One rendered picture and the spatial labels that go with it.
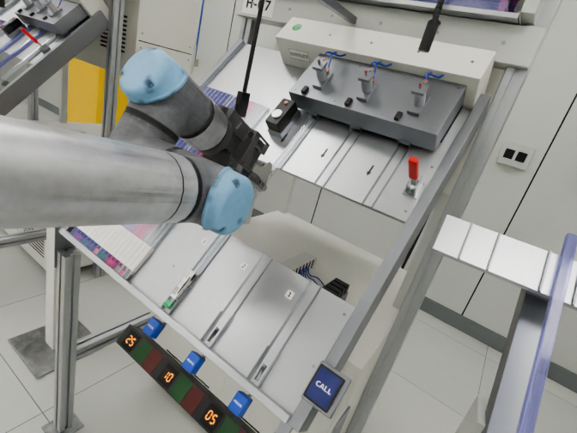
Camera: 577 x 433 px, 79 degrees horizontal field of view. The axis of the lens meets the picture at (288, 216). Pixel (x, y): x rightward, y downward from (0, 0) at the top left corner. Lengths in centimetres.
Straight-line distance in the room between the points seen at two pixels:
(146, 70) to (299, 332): 45
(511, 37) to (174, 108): 66
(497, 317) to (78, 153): 244
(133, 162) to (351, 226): 235
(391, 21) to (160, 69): 60
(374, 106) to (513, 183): 166
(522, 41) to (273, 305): 69
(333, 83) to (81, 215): 64
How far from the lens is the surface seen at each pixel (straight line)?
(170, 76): 49
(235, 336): 65
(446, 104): 76
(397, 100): 77
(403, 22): 94
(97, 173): 29
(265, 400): 60
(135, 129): 49
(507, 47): 88
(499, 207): 236
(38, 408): 155
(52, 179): 28
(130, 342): 77
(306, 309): 62
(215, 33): 340
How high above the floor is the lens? 117
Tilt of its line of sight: 20 degrees down
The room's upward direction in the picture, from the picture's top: 15 degrees clockwise
